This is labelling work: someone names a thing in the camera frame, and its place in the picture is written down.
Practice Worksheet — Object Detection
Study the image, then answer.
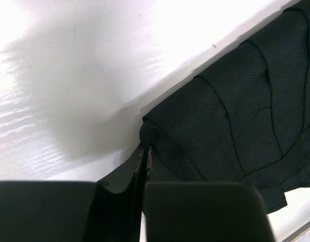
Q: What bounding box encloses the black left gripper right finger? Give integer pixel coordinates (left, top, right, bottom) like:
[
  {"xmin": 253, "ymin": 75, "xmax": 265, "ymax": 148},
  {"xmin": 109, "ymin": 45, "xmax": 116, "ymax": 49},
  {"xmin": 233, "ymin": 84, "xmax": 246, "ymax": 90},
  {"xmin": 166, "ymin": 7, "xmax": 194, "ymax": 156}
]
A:
[{"xmin": 143, "ymin": 145, "xmax": 278, "ymax": 242}]

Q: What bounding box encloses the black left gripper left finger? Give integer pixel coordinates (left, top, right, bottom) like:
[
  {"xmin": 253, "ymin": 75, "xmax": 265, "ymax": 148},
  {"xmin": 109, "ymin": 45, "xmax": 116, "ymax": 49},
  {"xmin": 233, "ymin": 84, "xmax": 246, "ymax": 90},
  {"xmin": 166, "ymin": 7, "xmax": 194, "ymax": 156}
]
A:
[{"xmin": 0, "ymin": 147, "xmax": 145, "ymax": 241}]

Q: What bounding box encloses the black pleated skirt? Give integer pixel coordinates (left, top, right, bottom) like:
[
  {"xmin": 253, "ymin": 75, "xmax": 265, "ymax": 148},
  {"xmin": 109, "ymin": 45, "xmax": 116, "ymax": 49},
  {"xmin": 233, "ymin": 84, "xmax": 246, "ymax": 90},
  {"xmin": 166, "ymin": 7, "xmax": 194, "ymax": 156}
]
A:
[{"xmin": 140, "ymin": 1, "xmax": 310, "ymax": 212}]

